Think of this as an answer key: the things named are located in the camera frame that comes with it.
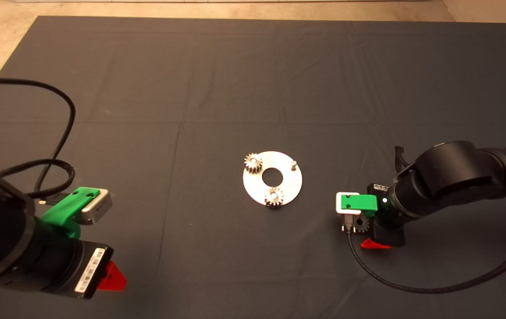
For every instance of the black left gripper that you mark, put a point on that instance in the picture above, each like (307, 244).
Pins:
(67, 266)

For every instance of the dark grey table cloth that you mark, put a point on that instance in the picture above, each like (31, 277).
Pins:
(279, 88)

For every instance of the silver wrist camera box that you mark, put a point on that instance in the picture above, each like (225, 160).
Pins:
(338, 204)
(100, 208)

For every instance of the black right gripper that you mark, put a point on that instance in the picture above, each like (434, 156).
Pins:
(390, 226)

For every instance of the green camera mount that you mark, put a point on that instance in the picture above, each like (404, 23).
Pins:
(359, 202)
(64, 208)

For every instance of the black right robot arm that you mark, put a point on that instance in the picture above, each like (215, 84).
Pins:
(452, 177)

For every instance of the steel planetary gear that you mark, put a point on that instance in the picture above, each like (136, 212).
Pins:
(363, 225)
(253, 166)
(270, 201)

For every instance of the round metal carrier plate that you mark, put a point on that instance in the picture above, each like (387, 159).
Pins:
(290, 184)

